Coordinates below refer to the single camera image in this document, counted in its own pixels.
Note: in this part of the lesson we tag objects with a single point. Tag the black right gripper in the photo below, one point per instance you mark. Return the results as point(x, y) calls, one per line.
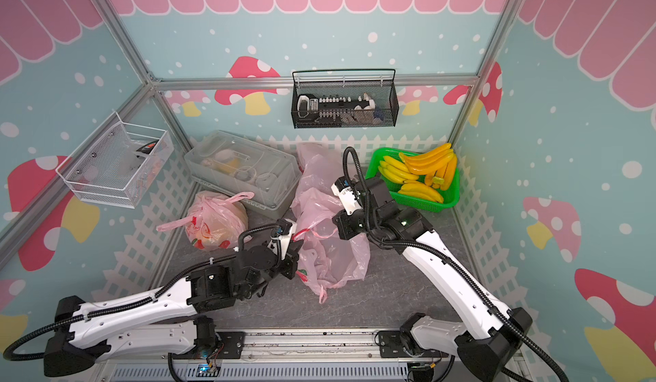
point(341, 220)

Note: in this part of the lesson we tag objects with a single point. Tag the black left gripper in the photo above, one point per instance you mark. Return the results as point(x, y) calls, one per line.
point(291, 261)

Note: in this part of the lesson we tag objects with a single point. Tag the pink plastic bag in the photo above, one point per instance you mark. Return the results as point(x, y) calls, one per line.
point(321, 167)
point(326, 261)
point(214, 221)

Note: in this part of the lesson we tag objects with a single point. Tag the orange banana bunch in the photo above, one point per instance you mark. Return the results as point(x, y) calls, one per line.
point(438, 166)

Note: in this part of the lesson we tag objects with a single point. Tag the pink plastic bag front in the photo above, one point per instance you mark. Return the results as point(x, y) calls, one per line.
point(214, 221)

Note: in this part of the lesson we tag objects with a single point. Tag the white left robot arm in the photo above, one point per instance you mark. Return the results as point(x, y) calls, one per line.
point(170, 318)

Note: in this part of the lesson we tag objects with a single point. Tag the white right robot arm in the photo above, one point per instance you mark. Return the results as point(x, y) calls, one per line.
point(489, 332)

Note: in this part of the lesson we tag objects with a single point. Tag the yellow banana bunch in basket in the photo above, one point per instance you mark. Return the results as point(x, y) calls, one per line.
point(421, 187)

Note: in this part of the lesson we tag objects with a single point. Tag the pink plastic bag back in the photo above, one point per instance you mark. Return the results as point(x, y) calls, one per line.
point(321, 167)

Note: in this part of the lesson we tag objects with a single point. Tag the green plastic basket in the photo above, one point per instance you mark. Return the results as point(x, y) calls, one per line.
point(451, 196)

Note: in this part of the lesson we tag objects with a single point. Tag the clear lidded storage box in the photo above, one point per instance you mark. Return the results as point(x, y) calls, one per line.
point(230, 164)

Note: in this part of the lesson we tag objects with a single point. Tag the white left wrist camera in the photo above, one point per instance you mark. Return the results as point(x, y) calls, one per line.
point(281, 237)

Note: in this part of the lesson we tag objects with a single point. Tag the metal base rail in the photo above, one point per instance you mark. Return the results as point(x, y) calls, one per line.
point(324, 354)

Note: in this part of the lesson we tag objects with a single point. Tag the black wire mesh basket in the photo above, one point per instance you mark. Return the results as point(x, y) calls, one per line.
point(344, 98)

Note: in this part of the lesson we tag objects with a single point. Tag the white wire mesh basket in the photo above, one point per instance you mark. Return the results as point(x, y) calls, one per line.
point(117, 164)

